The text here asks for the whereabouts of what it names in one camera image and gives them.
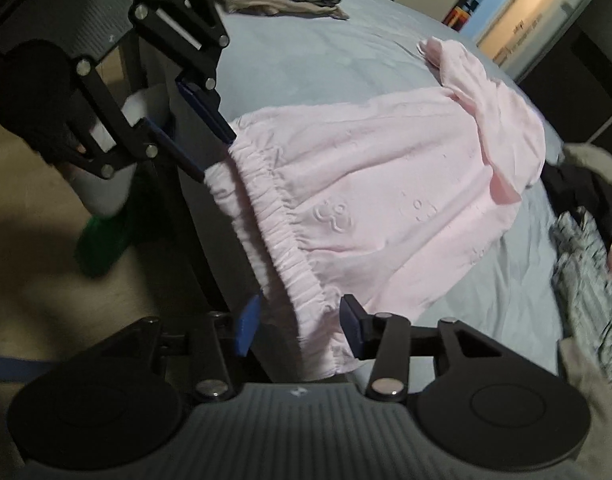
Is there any pink skirt garment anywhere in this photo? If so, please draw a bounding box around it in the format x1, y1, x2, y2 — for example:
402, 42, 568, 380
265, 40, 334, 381
205, 37, 546, 380

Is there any beige folded garment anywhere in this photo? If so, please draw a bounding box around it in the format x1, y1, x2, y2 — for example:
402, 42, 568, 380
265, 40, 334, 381
221, 0, 349, 21

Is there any light blue bed sheet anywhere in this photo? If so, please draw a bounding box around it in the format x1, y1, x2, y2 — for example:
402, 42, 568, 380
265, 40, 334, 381
178, 0, 567, 391

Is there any grey striped unfolded garment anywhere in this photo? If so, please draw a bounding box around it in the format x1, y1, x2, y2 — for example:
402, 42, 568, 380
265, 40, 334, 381
550, 207, 612, 384

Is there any black garment in pile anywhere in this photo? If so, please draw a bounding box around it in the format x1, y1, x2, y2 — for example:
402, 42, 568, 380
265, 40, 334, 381
540, 162, 612, 250

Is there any grey-brown blanket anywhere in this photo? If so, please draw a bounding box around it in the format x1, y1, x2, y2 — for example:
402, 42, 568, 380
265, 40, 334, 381
555, 142, 612, 401

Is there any dark wardrobe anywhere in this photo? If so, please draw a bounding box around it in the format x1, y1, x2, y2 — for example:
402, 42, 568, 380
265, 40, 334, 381
519, 0, 612, 153

